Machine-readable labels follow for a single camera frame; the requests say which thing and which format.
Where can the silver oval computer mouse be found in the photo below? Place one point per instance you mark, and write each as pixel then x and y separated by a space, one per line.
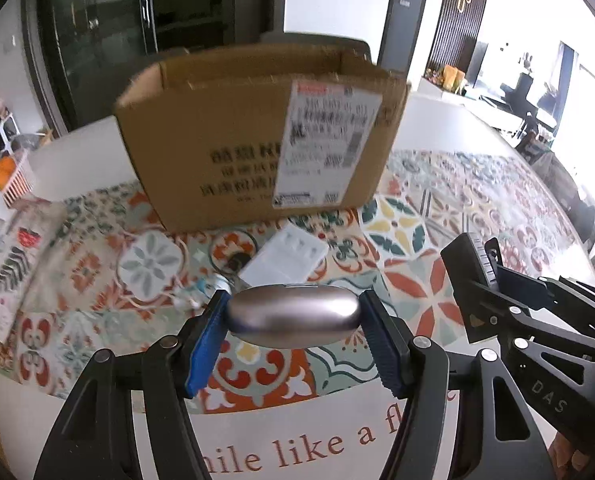
pixel 292 315

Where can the patterned tile-print table runner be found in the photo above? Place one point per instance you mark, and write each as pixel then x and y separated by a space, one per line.
pixel 407 225

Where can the white low media console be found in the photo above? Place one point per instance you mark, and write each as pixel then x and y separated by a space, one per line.
pixel 477 105

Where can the yellow bags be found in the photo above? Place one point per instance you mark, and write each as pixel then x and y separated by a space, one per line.
pixel 452 77

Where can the person's right hand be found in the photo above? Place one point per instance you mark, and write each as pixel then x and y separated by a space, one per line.
pixel 563 460

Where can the floral cloth tissue cover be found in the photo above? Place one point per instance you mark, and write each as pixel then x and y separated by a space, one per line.
pixel 22 265

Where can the dark glass door cabinet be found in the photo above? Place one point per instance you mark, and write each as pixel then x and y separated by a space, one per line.
pixel 102 35

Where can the orange fruit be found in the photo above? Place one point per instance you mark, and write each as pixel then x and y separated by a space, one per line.
pixel 0 170

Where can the brown cardboard box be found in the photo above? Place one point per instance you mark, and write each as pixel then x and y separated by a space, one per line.
pixel 202 135

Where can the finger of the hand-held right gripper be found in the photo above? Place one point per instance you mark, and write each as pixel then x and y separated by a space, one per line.
pixel 520 286
pixel 552 325

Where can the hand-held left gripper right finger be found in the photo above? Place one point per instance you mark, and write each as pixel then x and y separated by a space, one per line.
pixel 383 345

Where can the white plastic fruit basket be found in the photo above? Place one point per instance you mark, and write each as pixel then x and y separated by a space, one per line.
pixel 22 180

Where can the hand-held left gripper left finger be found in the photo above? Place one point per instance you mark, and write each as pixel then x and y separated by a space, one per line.
pixel 205 342

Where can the dark chair with checkered cushion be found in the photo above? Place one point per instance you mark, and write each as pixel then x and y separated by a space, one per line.
pixel 562 180

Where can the grey interior door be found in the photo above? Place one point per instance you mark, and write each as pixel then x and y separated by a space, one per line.
pixel 407 35

